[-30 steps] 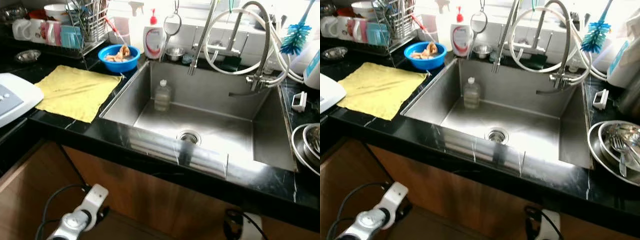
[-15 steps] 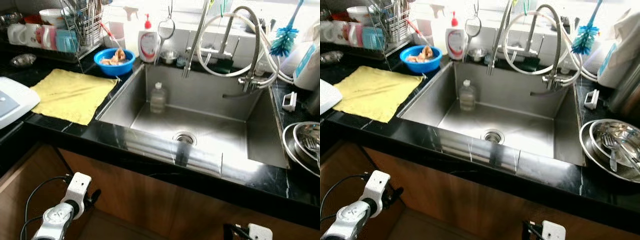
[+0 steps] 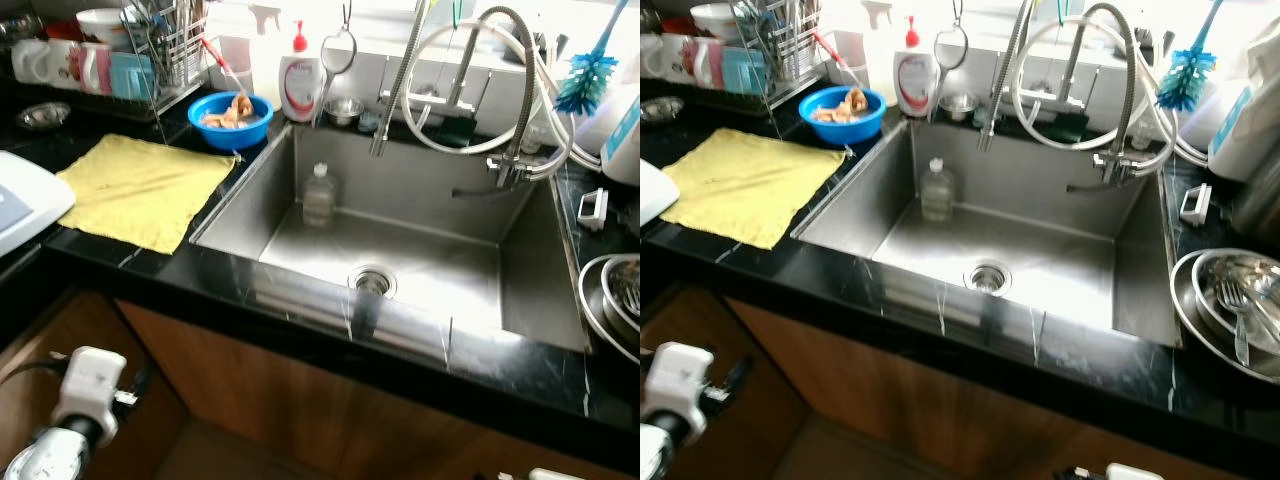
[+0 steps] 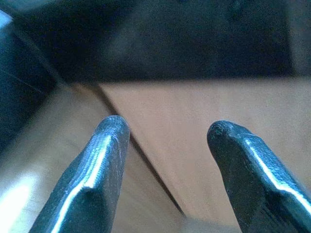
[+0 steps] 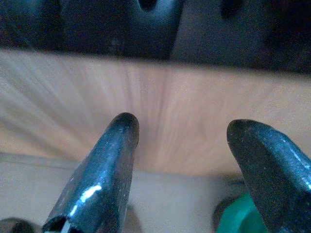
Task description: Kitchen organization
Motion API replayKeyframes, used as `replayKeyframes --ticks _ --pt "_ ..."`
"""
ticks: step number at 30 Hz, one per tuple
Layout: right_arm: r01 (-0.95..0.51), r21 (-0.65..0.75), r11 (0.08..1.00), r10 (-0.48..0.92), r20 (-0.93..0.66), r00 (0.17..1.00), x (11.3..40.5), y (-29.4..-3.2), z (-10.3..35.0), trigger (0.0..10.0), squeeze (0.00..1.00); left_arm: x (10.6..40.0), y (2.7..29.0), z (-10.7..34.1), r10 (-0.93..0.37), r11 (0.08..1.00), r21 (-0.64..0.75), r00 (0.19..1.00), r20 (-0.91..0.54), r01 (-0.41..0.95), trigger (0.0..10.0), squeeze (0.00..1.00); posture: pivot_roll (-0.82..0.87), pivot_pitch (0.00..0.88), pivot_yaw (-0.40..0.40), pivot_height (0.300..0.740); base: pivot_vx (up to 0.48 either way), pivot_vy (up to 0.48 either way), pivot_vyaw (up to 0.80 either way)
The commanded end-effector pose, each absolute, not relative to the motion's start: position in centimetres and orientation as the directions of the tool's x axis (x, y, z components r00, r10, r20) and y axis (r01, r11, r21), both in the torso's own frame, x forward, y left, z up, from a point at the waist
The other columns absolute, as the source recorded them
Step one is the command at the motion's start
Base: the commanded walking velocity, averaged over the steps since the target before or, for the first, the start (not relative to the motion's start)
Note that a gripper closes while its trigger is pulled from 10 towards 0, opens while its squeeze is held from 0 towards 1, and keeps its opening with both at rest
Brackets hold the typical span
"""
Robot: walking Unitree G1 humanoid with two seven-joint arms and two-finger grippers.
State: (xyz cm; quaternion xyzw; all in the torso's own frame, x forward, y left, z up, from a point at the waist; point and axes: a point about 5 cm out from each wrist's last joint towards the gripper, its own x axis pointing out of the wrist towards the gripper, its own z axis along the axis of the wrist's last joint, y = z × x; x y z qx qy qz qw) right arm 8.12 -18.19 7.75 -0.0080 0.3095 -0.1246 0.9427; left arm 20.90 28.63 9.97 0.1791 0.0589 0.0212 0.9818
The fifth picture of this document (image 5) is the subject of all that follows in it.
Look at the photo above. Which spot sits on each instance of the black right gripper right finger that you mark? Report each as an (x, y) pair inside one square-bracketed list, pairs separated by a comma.
[(277, 179)]

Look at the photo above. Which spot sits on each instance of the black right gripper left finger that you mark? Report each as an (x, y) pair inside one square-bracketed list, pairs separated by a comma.
[(102, 184)]

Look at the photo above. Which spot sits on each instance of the green plastic item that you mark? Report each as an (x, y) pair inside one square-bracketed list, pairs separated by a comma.
[(238, 216)]

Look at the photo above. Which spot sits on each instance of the black round item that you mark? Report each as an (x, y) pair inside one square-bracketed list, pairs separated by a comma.
[(14, 225)]

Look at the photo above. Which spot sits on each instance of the light wood drawer front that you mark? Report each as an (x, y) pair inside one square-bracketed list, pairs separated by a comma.
[(182, 109)]

